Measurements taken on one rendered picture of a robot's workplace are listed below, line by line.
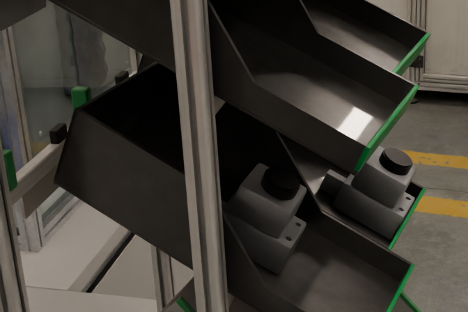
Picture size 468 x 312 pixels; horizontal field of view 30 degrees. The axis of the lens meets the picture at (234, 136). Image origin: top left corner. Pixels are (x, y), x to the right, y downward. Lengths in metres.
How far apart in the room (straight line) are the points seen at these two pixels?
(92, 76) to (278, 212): 1.07
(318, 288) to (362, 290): 0.04
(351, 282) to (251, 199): 0.12
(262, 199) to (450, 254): 2.56
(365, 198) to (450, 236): 2.52
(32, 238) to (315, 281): 0.90
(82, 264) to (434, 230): 2.06
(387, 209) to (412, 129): 3.48
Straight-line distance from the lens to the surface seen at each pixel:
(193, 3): 0.56
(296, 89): 0.65
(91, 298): 1.41
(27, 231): 1.56
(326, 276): 0.73
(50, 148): 0.77
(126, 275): 1.67
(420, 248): 3.24
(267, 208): 0.68
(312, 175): 0.86
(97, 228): 1.61
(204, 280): 0.65
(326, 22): 0.82
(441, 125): 4.35
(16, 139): 1.48
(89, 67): 1.71
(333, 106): 0.65
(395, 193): 0.81
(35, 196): 0.77
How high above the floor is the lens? 1.59
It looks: 22 degrees down
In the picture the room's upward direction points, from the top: 4 degrees counter-clockwise
